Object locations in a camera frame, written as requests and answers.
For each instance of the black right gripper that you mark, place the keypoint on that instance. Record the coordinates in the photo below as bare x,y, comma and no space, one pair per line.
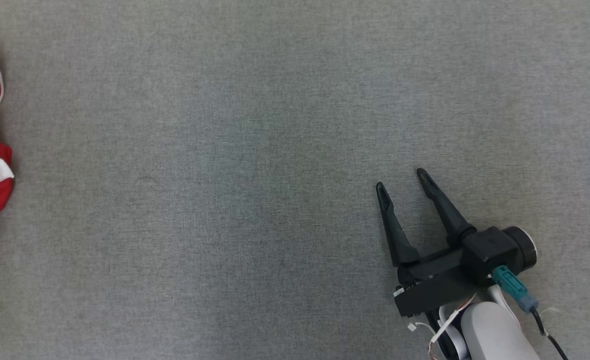
435,287

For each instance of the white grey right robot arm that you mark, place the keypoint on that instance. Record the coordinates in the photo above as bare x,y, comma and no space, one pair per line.
495,332

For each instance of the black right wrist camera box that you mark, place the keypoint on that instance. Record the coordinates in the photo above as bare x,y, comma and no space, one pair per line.
490,252

